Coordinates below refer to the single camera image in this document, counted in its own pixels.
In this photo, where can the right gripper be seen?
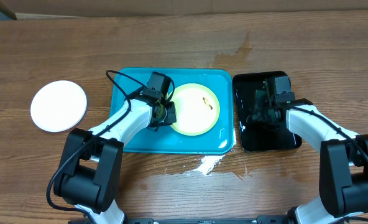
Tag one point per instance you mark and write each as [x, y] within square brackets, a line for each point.
[259, 119]

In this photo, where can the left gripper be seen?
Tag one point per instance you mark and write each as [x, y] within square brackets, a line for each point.
[170, 118]

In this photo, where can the black rectangular tray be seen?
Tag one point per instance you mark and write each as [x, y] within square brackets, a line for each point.
[254, 137]

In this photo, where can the teal plastic tray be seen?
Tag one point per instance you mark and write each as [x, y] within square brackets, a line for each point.
[218, 140]

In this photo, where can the yellow plate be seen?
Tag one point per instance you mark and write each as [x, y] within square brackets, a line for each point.
[197, 109]

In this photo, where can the white plate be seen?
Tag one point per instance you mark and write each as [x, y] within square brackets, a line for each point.
[58, 106]

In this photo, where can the green yellow sponge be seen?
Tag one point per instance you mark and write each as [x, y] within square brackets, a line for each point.
[260, 98]

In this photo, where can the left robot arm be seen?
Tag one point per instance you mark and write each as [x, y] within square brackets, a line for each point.
[87, 178]

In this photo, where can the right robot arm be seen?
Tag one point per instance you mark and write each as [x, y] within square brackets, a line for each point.
[343, 178]

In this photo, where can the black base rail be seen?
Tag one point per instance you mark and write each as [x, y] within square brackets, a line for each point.
[262, 219]

